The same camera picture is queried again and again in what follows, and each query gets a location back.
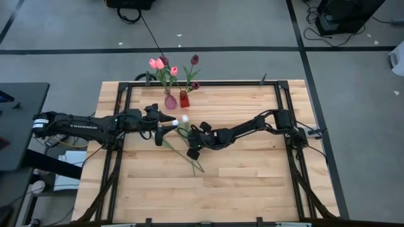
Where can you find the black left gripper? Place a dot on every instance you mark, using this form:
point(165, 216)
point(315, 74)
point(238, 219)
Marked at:
point(139, 119)

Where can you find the black crossbar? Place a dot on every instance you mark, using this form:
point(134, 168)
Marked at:
point(53, 165)

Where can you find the white plastic object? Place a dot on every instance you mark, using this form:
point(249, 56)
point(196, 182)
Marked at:
point(398, 61)

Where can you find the black power adapter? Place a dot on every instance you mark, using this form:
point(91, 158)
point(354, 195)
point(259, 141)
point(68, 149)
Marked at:
point(57, 138)

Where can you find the black equipment cabinet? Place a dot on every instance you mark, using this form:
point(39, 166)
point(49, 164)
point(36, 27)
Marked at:
point(347, 12)

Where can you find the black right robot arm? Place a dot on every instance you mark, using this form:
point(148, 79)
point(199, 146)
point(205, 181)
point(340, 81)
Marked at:
point(246, 127)

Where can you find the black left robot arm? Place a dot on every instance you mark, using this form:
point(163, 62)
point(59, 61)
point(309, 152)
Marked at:
point(79, 126)

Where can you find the pink artificial tulip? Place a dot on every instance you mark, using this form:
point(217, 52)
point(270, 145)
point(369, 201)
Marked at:
point(160, 64)
point(153, 63)
point(174, 71)

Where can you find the black desk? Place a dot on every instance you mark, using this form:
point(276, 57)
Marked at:
point(22, 126)

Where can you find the black box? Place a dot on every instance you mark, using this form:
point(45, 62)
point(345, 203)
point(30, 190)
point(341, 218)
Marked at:
point(129, 3)

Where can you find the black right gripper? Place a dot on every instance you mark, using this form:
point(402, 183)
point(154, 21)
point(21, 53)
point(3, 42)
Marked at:
point(214, 138)

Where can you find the grey metal bracket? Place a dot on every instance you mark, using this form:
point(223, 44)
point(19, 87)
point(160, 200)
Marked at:
point(312, 131)

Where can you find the red glass vase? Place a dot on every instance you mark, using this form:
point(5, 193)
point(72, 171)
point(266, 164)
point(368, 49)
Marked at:
point(184, 100)

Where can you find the white round object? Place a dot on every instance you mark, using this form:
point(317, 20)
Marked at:
point(38, 186)

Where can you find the purple glass vase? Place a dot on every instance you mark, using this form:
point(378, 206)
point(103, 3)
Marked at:
point(170, 102)

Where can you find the black aluminium table frame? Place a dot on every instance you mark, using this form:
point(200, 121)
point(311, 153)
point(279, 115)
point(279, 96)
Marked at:
point(205, 83)

